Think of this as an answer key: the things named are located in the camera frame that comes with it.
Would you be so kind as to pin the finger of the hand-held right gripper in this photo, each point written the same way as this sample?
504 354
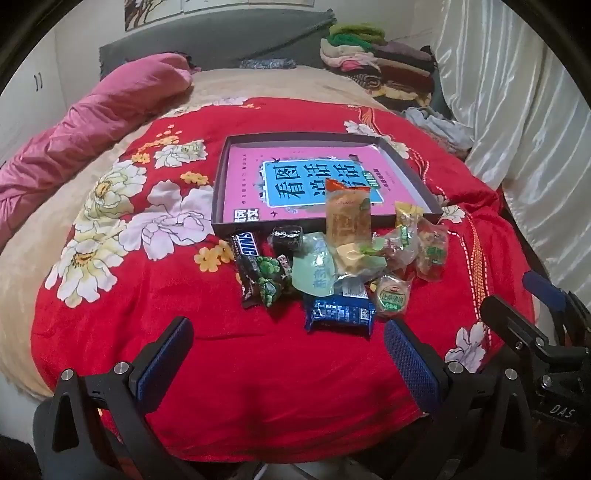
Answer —
508 318
547 290

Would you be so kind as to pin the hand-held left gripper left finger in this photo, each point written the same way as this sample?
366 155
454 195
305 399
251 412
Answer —
171 360

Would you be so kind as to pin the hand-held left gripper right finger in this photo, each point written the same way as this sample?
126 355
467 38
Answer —
411 364

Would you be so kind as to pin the blue snack packet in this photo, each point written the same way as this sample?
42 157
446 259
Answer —
337 314

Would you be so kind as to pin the clear green label noodle packet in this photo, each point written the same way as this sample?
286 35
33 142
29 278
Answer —
434 251

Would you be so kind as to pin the brown chocolate bar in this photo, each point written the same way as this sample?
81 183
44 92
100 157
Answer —
247 263

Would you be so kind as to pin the pale green snack packet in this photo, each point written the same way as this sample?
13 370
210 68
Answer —
314 272

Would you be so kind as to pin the dark shallow tray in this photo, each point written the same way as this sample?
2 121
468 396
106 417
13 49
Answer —
240 230

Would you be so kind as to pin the orange snack packet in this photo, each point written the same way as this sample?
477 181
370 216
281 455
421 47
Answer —
346 217

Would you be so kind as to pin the red floral blanket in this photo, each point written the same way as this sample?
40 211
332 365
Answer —
231 346

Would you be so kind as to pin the round pastry packet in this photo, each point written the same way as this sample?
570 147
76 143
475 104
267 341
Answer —
390 293

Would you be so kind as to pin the cream yellow snack packet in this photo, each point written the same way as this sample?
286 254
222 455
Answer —
355 262

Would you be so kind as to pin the green cartoon print packet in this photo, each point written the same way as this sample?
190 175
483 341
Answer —
268 277

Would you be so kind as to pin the black small snack packet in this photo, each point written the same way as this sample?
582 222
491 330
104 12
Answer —
286 237

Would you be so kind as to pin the white satin curtain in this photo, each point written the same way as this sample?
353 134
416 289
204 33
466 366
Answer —
508 115

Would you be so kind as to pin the pink book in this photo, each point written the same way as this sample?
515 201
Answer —
249 184

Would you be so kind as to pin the pale blue clothes heap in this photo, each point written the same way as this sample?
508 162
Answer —
438 127

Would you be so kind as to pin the pink quilt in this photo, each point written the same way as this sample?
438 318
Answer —
92 124

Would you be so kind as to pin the stack of folded clothes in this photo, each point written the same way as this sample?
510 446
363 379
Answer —
369 60

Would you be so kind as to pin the beige blanket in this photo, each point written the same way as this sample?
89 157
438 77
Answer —
277 83

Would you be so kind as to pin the white wardrobe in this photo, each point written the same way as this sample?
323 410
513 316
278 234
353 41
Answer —
27 92

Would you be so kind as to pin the blue patterned pillow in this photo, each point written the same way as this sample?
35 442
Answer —
265 63

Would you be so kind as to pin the grey headboard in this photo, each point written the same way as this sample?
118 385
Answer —
231 41

